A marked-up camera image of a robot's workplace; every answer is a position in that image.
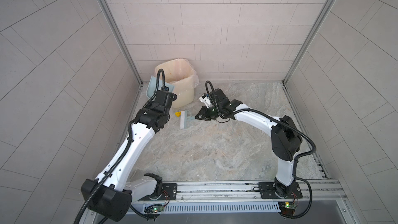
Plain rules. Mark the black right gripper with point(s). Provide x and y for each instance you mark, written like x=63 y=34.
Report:
x=204 y=115

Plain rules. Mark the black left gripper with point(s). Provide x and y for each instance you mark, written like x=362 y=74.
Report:
x=146 y=108

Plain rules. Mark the pale green hand brush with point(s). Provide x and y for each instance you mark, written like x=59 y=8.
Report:
x=186 y=119

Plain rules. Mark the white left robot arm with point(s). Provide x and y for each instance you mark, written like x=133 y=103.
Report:
x=106 y=195

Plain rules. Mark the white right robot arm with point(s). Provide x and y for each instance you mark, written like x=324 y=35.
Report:
x=288 y=143

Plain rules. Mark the clear plastic bin liner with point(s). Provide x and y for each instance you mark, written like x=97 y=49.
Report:
x=180 y=74

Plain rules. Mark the cream plastic trash bin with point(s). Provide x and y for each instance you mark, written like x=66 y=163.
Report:
x=184 y=99

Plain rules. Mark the left circuit board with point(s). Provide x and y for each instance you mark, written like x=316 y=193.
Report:
x=154 y=209

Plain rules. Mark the circuit board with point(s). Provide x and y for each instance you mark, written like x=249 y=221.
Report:
x=154 y=209
x=287 y=208

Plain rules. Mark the right circuit board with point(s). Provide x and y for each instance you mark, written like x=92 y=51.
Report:
x=287 y=208

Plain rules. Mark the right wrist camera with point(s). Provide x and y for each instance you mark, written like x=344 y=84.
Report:
x=205 y=99

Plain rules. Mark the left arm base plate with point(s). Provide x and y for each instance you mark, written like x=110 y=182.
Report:
x=168 y=191

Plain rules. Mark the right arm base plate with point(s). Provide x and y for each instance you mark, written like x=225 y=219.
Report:
x=277 y=190

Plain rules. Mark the aluminium front rail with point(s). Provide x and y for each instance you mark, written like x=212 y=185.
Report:
x=206 y=197

